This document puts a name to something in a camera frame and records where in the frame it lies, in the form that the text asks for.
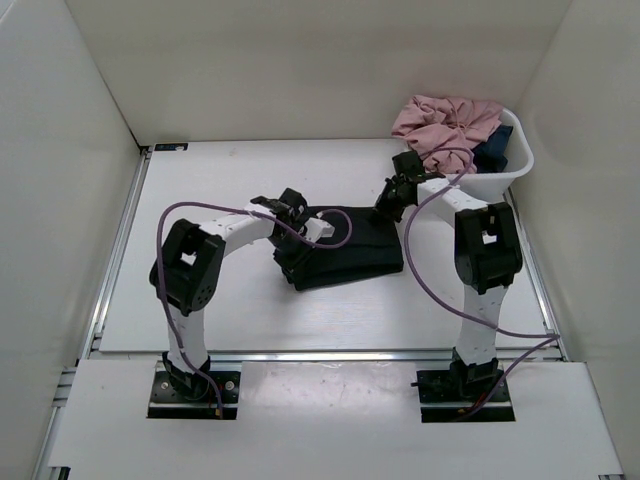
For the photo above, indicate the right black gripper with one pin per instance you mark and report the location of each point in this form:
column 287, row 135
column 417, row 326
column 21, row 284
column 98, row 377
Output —
column 382, row 205

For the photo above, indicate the black denim trousers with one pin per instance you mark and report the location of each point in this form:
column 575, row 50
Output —
column 372, row 250

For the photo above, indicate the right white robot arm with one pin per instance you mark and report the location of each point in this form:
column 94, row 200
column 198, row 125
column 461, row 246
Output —
column 486, row 255

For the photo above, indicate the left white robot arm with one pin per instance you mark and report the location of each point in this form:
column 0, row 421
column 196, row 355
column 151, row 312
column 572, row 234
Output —
column 188, row 263

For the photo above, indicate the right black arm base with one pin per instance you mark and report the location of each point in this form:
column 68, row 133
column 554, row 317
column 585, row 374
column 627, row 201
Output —
column 443, row 400

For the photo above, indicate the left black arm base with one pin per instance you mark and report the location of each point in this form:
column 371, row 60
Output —
column 178, row 395

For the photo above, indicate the pink garment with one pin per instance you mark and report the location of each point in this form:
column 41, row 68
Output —
column 444, row 131

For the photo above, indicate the white plastic laundry tub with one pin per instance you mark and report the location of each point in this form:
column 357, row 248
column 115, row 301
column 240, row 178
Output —
column 491, row 186

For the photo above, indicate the dark blue garment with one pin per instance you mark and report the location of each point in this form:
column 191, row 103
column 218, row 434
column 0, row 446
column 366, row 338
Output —
column 489, row 156

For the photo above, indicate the black label sticker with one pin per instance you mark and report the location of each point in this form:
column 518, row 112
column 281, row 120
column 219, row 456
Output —
column 170, row 147

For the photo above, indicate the white front cover panel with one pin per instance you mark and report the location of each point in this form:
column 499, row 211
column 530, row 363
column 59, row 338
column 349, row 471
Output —
column 332, row 421

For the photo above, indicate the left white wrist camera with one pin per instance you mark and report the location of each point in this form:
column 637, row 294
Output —
column 317, row 228

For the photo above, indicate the front aluminium rail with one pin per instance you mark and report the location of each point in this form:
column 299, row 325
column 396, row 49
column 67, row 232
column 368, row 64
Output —
column 546, row 354

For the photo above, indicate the left aluminium rail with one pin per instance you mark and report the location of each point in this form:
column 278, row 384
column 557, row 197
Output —
column 94, row 324

